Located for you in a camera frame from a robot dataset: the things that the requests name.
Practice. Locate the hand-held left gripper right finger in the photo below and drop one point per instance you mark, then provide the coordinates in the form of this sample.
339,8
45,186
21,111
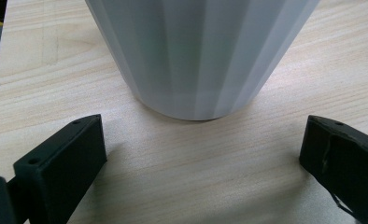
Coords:
350,168

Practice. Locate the white faceted cup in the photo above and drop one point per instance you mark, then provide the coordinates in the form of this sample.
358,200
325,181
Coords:
191,56

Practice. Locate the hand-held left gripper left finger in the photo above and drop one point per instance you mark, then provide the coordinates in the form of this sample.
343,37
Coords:
60,168

